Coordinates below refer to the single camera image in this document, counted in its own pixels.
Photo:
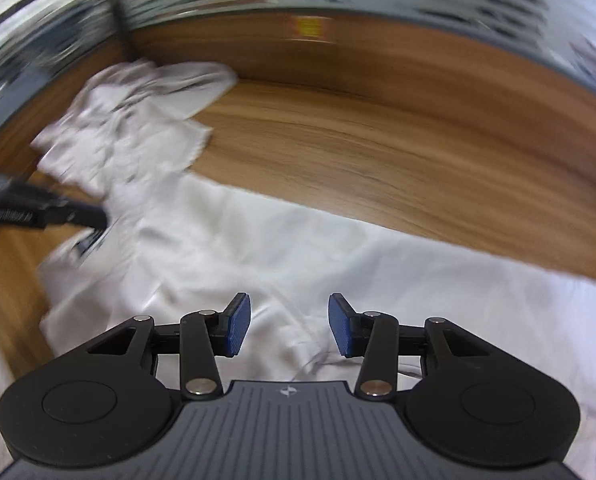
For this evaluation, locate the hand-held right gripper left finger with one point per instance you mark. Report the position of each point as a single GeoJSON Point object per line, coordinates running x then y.
{"type": "Point", "coordinates": [239, 325]}

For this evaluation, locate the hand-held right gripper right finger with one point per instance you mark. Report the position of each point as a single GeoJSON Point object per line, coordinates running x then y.
{"type": "Point", "coordinates": [340, 325]}

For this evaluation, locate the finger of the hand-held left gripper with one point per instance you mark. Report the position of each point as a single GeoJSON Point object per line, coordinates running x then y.
{"type": "Point", "coordinates": [77, 216]}

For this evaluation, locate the pale button shirt with pocket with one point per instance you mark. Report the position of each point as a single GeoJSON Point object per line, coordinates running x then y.
{"type": "Point", "coordinates": [278, 250]}

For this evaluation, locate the white satin shirt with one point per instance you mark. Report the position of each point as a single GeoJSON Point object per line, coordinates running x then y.
{"type": "Point", "coordinates": [127, 130]}

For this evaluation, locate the red and yellow sticker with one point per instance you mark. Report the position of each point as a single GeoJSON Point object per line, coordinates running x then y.
{"type": "Point", "coordinates": [310, 28]}

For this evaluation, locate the black partition post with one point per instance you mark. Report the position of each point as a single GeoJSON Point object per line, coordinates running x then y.
{"type": "Point", "coordinates": [120, 20]}

